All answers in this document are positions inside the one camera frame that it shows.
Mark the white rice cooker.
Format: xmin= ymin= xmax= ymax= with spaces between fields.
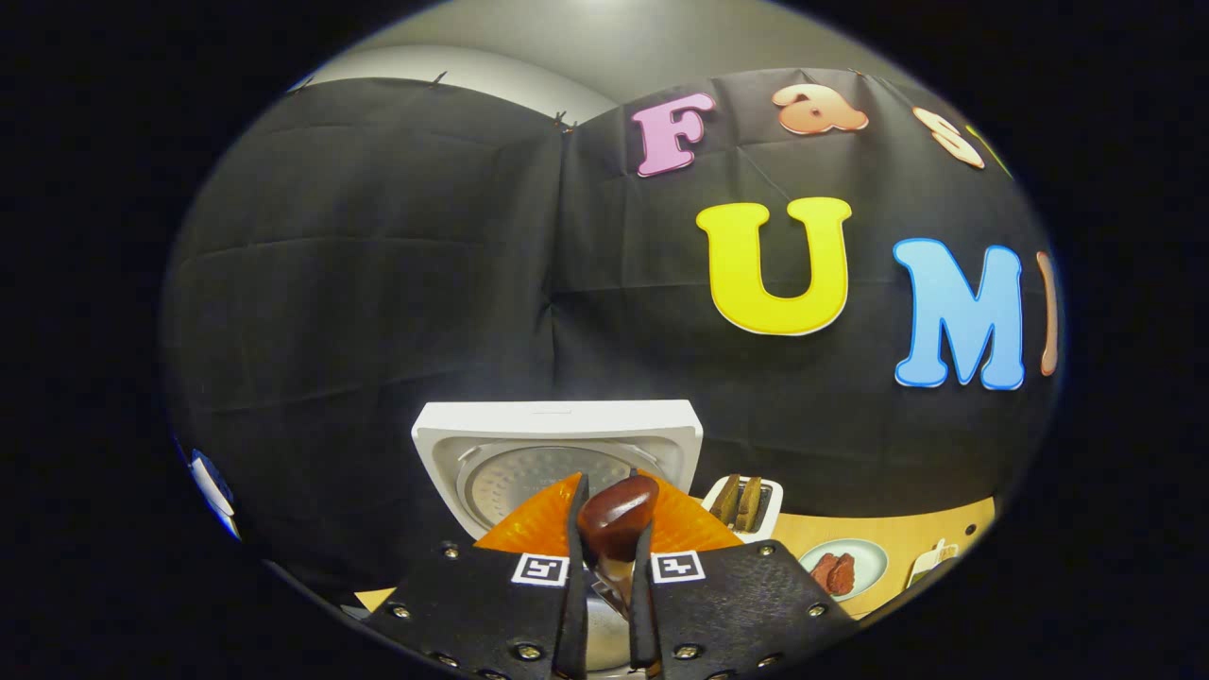
xmin=412 ymin=400 xmax=705 ymax=680

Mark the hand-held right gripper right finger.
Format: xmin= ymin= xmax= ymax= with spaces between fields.
xmin=628 ymin=469 xmax=860 ymax=680

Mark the pale green plate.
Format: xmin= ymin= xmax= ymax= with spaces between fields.
xmin=798 ymin=538 xmax=890 ymax=604

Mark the white toaster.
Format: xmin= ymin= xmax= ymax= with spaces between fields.
xmin=699 ymin=475 xmax=784 ymax=545

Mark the toasted bread slice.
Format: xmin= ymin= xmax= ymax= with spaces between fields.
xmin=735 ymin=477 xmax=765 ymax=533
xmin=708 ymin=475 xmax=743 ymax=526

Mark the black backdrop cloth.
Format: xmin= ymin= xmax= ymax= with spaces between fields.
xmin=161 ymin=66 xmax=1059 ymax=605

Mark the brown wooden spoon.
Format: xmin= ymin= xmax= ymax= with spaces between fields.
xmin=577 ymin=474 xmax=661 ymax=605

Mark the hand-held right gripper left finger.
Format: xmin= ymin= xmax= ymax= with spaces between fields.
xmin=364 ymin=472 xmax=592 ymax=680

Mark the white divided dish of beans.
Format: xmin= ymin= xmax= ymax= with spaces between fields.
xmin=907 ymin=538 xmax=961 ymax=588

